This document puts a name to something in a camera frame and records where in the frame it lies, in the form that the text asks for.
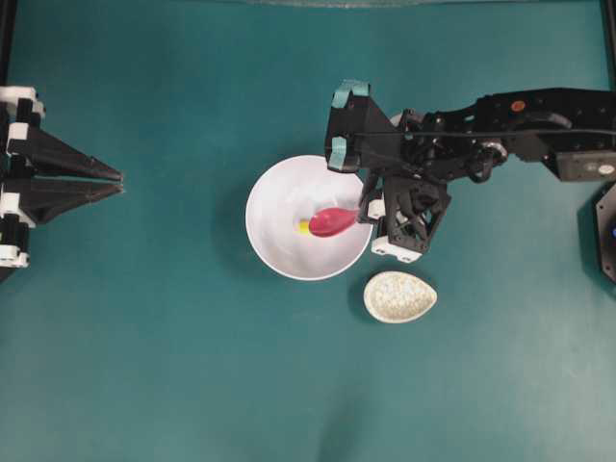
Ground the yellow hexagonal prism block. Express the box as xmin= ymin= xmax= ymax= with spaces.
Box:
xmin=295 ymin=219 xmax=311 ymax=235

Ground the speckled egg-shaped dish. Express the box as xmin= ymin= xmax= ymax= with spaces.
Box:
xmin=363 ymin=270 xmax=438 ymax=323

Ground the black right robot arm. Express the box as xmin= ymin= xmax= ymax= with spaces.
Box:
xmin=325 ymin=87 xmax=615 ymax=263

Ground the white round bowl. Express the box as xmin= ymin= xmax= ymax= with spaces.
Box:
xmin=244 ymin=155 xmax=372 ymax=281

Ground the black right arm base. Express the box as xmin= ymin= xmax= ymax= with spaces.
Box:
xmin=577 ymin=182 xmax=615 ymax=294

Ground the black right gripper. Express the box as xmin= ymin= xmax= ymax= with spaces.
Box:
xmin=356 ymin=172 xmax=451 ymax=264

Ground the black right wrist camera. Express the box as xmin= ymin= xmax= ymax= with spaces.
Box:
xmin=324 ymin=80 xmax=403 ymax=173

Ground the pink red spoon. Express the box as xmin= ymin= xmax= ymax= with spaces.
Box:
xmin=308 ymin=207 xmax=359 ymax=238

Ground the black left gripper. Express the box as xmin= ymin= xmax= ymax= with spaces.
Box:
xmin=1 ymin=86 xmax=123 ymax=281

